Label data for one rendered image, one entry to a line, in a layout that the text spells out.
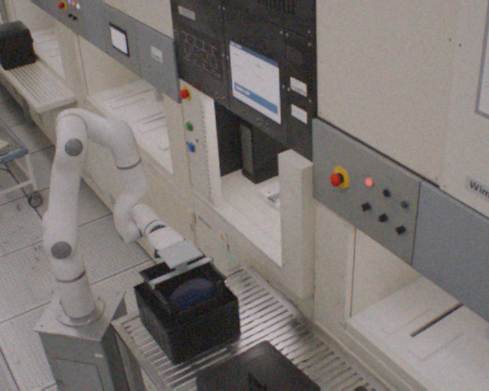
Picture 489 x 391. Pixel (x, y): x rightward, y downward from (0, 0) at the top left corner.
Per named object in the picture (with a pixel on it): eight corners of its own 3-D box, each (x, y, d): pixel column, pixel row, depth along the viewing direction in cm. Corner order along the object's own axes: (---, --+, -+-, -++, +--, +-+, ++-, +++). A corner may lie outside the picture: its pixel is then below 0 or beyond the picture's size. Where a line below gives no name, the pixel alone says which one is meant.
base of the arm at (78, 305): (47, 323, 243) (36, 286, 233) (68, 290, 258) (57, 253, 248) (93, 330, 239) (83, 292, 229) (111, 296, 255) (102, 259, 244)
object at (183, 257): (204, 292, 249) (196, 223, 231) (233, 323, 234) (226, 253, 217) (146, 317, 238) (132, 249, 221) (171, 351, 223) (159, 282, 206)
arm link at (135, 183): (102, 180, 215) (128, 250, 232) (144, 159, 221) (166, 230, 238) (92, 169, 221) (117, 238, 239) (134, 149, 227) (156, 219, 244)
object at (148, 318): (204, 292, 254) (199, 257, 245) (243, 334, 234) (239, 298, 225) (139, 320, 242) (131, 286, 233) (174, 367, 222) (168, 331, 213)
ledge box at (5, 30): (-7, 60, 472) (-16, 26, 458) (29, 50, 483) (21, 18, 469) (1, 73, 450) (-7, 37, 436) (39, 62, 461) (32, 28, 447)
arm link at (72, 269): (55, 286, 232) (39, 232, 219) (52, 255, 247) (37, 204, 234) (87, 278, 235) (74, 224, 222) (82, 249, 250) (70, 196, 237)
